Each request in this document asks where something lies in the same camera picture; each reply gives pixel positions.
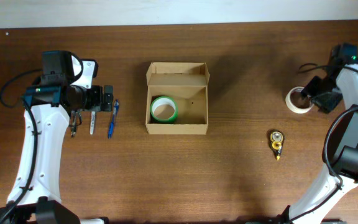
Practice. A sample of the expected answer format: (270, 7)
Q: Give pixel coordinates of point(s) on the green tape roll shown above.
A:
(164, 110)

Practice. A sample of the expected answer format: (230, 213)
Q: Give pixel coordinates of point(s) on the white black marker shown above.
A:
(92, 123)

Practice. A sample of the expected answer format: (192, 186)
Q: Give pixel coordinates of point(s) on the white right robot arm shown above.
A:
(339, 174)

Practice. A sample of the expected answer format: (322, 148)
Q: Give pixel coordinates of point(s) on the open cardboard box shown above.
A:
(185, 82)

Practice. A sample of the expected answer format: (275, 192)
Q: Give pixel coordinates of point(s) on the blue ballpoint pen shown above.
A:
(113, 119)

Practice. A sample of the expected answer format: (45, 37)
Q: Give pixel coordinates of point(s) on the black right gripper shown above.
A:
(319, 94)

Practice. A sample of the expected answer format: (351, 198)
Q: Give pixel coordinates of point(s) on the cream masking tape roll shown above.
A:
(296, 102)

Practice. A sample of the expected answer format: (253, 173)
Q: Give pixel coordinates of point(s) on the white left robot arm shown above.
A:
(52, 103)

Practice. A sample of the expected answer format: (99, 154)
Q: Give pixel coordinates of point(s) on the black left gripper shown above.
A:
(107, 98)

